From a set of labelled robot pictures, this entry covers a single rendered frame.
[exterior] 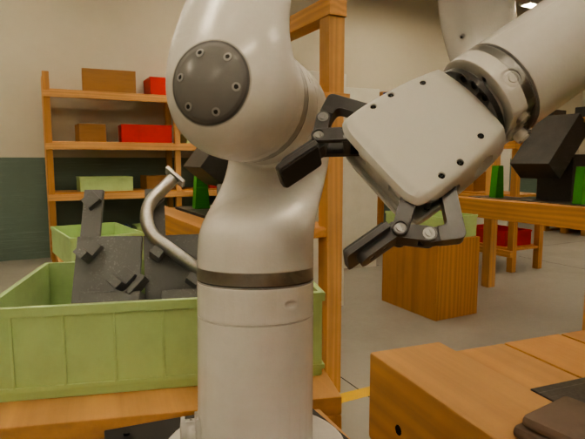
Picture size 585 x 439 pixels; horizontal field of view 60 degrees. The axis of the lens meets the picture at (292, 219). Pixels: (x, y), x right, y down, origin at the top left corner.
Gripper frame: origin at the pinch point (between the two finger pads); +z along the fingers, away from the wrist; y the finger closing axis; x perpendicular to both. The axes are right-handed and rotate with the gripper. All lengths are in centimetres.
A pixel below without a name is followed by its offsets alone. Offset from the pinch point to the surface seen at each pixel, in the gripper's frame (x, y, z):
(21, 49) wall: -375, 558, 82
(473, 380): -42.4, -16.8, -10.3
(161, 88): -438, 453, -30
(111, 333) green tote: -50, 25, 34
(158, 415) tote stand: -51, 8, 34
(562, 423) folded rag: -26.3, -25.4, -11.3
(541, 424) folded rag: -26.3, -24.2, -9.4
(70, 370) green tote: -51, 24, 44
